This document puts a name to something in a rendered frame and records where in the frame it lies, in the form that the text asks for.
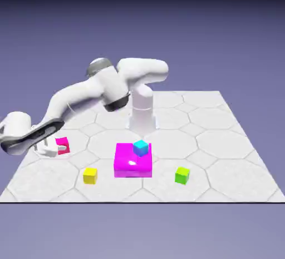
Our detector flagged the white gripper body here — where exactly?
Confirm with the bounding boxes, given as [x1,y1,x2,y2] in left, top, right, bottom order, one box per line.
[38,144,59,159]

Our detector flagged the small pink cube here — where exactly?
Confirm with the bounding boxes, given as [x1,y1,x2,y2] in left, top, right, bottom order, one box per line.
[55,136,71,155]

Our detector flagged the small yellow cube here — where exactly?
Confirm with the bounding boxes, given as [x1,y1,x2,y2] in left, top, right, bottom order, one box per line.
[82,167,99,185]

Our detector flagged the small cyan cube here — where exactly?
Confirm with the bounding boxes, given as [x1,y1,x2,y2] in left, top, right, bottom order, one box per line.
[132,139,150,158]

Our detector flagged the small green cube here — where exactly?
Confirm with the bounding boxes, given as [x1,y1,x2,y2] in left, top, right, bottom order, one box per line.
[174,166,191,186]

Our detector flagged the large magenta box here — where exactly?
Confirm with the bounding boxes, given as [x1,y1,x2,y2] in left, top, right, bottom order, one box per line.
[113,142,153,179]

